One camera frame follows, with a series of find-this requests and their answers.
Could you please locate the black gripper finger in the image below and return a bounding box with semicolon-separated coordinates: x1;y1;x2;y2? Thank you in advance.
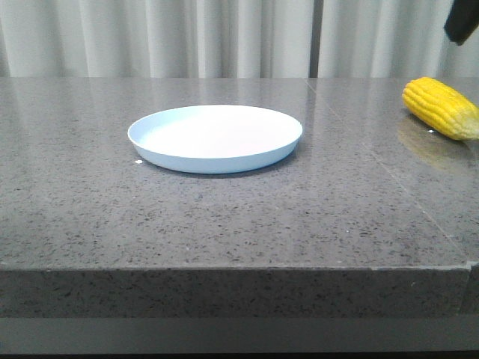
444;0;479;46

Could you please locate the yellow corn cob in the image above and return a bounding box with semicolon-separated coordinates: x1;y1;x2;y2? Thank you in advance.
402;77;478;141

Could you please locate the light blue round plate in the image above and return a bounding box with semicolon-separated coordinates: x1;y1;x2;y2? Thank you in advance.
127;105;303;174

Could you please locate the grey right curtain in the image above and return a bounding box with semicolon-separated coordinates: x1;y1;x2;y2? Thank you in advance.
317;1;478;78

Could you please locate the grey curtain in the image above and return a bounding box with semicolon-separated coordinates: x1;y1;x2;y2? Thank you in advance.
317;1;478;78
1;1;317;78

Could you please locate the grey left curtain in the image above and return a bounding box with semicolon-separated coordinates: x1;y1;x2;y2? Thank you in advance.
1;1;317;78

